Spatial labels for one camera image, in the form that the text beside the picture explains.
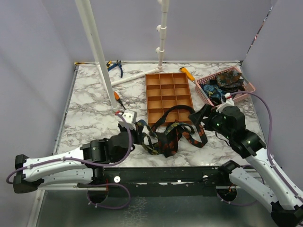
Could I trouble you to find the blue floral tie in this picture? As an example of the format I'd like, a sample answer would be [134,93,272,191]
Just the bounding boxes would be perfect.
[200,84,226,105]

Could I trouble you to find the black metal base rail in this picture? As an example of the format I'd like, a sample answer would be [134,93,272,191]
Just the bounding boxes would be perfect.
[47,165,261,198]

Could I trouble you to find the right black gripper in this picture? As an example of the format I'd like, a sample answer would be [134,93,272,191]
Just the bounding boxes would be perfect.
[188,102,233,139]

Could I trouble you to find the navy yellow floral tie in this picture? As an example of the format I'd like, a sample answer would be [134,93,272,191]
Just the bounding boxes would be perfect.
[135,120,187,157]

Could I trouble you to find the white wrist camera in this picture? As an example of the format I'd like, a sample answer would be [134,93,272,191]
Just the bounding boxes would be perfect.
[116,110,137,130]
[216,93,235,113]

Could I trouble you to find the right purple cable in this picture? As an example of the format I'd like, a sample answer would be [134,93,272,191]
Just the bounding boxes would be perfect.
[216,91,303,207]

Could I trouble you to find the yellow handled cutter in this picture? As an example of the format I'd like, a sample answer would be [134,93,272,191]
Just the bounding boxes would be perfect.
[106,61,112,68]

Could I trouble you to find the pink perforated plastic basket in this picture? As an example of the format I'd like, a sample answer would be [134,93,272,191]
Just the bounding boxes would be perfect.
[194,66,256,107]

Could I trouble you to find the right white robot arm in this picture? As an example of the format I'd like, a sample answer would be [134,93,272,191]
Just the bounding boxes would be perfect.
[189,105,303,227]

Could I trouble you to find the white pvc pipe frame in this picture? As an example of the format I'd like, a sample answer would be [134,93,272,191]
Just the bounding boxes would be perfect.
[75,0,169,111]

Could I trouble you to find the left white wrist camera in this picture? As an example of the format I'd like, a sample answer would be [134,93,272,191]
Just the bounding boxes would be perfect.
[116,110,137,130]

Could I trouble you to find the blue handled pliers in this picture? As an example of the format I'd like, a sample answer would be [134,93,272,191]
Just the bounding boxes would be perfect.
[107,60,124,79]

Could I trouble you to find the yellow black tool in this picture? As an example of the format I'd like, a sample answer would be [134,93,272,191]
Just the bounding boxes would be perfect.
[74,62,90,65]

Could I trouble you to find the wooden compartment tray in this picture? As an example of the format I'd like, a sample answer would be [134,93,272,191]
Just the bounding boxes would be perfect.
[145,72,193,126]

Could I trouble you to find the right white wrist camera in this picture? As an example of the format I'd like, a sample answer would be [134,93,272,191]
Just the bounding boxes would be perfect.
[216,93,235,113]

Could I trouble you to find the orange handled screwdriver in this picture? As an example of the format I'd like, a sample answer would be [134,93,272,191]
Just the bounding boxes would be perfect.
[114,91,126,109]

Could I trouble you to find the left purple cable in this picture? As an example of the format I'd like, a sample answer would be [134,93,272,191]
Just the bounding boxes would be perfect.
[6,112,134,210]

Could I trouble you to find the black orange floral tie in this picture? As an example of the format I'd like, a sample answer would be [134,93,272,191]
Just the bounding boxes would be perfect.
[146,105,208,157]

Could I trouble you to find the yellow utility knife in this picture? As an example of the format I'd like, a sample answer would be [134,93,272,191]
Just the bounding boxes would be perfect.
[179,67,196,83]

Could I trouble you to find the purple cable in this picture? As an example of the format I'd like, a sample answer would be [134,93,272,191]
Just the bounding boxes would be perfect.
[6,112,134,210]
[216,91,303,207]

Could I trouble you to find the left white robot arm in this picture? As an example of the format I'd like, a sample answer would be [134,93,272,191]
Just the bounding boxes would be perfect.
[12,122,140,194]

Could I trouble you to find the dark paisley tie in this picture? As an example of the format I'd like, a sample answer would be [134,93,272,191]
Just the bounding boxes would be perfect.
[215,70,244,88]

